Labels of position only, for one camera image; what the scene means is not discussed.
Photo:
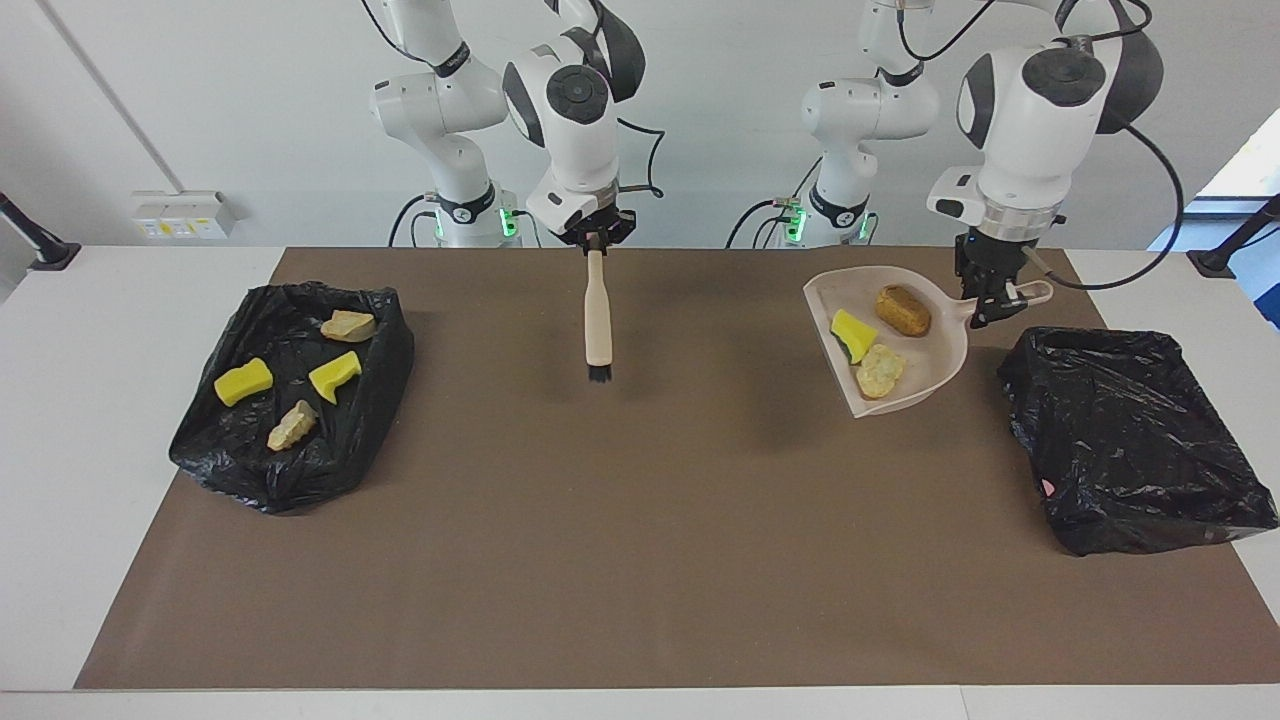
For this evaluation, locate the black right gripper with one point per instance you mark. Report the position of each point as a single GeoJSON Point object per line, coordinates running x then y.
{"type": "Point", "coordinates": [620, 226]}

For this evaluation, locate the black bagged bin pink spot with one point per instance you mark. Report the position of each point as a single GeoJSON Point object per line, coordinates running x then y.
{"type": "Point", "coordinates": [1130, 440]}

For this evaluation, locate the beige plastic dustpan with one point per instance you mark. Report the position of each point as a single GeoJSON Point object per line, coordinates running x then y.
{"type": "Point", "coordinates": [930, 370]}

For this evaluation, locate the black clamp stand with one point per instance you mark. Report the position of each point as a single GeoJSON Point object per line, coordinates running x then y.
{"type": "Point", "coordinates": [1215, 263]}
{"type": "Point", "coordinates": [55, 255]}

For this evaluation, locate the beige hand brush black bristles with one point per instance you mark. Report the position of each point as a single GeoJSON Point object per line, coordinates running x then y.
{"type": "Point", "coordinates": [598, 320]}

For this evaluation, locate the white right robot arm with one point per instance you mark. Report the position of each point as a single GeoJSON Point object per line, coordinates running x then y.
{"type": "Point", "coordinates": [575, 130]}

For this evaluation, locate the white wall socket box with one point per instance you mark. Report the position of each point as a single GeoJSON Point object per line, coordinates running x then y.
{"type": "Point", "coordinates": [180, 215]}

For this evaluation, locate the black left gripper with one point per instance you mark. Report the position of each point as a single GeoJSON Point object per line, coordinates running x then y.
{"type": "Point", "coordinates": [990, 260]}

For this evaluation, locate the brown table mat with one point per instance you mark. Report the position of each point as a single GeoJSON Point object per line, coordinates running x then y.
{"type": "Point", "coordinates": [640, 620]}

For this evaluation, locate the green and yellow sponge piece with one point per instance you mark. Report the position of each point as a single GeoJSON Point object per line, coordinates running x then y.
{"type": "Point", "coordinates": [335, 375]}

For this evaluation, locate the yellow curved sponge wedge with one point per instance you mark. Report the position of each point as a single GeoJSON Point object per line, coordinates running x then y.
{"type": "Point", "coordinates": [850, 332]}

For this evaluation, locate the orange-brown foam cylinder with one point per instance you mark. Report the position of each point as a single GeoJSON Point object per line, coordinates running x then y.
{"type": "Point", "coordinates": [903, 310]}

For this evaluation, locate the pale beige foam chunk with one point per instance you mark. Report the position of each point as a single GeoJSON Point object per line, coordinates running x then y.
{"type": "Point", "coordinates": [347, 325]}
{"type": "Point", "coordinates": [292, 425]}

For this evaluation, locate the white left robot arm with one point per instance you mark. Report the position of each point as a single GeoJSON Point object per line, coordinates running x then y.
{"type": "Point", "coordinates": [1020, 140]}

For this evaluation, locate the tan foam chunk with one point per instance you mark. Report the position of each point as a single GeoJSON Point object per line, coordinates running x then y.
{"type": "Point", "coordinates": [880, 372]}

